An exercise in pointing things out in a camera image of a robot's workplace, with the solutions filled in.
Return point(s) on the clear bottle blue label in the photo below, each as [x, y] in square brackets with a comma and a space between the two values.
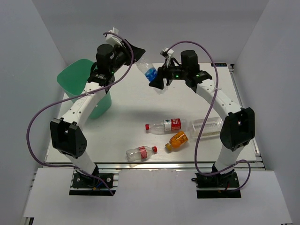
[147, 68]

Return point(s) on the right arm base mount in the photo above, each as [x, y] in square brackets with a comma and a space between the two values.
[220, 186]

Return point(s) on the large clear bottle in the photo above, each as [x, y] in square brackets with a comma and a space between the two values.
[212, 127]

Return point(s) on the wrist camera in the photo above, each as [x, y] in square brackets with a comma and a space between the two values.
[167, 53]
[112, 39]

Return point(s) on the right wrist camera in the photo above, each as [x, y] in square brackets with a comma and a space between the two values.
[167, 53]

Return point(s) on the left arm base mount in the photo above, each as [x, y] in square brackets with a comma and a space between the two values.
[82, 185]

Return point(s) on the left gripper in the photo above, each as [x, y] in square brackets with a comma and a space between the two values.
[127, 52]

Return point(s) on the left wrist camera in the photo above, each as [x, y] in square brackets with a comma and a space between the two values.
[112, 39]

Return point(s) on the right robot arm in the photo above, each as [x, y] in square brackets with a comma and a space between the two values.
[238, 122]

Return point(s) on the small red label bottle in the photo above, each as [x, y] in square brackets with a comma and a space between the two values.
[140, 153]

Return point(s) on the orange juice bottle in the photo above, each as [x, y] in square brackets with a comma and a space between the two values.
[177, 141]

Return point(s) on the green plastic bin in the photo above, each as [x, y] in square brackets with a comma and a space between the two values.
[73, 80]

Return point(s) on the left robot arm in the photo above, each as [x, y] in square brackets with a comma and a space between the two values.
[67, 132]

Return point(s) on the large red label bottle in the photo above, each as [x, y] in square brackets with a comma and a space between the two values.
[167, 126]

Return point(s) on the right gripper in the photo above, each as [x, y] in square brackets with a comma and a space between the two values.
[162, 73]

